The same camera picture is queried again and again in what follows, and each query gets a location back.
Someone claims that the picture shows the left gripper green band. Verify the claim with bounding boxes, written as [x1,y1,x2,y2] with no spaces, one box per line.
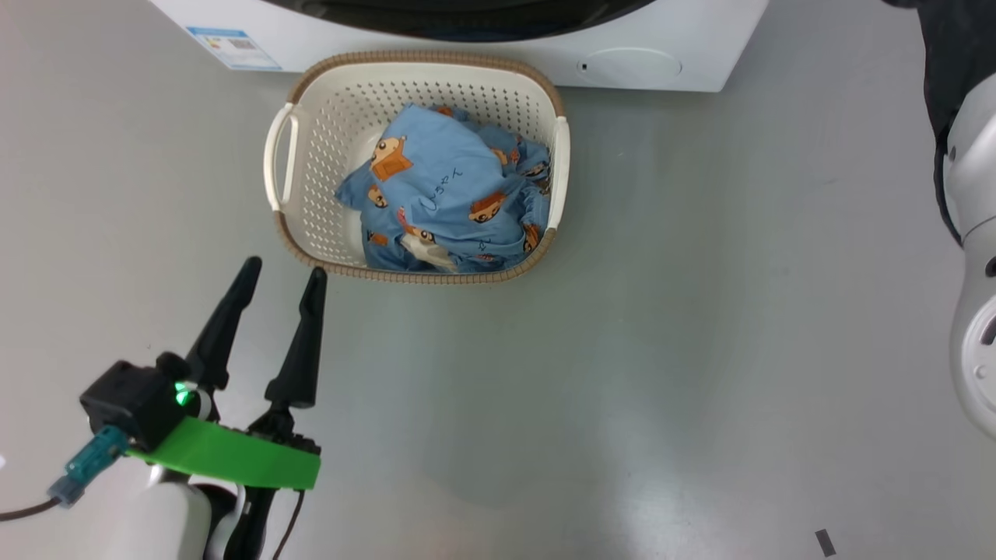
[128,256,328,560]

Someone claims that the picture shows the blue cartoon print clothing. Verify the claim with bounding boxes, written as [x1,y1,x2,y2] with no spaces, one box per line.
[335,103,553,275]

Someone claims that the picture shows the cream perforated laundry basket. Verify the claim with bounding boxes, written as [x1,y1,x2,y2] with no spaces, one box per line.
[263,51,571,285]

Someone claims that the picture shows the white front-load washing machine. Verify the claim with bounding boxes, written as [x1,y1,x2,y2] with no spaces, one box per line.
[148,0,771,93]

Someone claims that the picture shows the blue energy label sticker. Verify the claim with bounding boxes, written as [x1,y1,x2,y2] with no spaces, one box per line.
[185,26,282,72]

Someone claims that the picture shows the round drain filter cover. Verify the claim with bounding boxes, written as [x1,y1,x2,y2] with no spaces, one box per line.
[577,48,682,80]

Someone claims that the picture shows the thin black cable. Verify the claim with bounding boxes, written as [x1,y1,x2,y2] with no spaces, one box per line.
[0,498,59,522]
[271,488,306,560]

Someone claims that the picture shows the teal left camera connector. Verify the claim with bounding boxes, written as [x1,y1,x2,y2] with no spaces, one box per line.
[48,425,129,508]

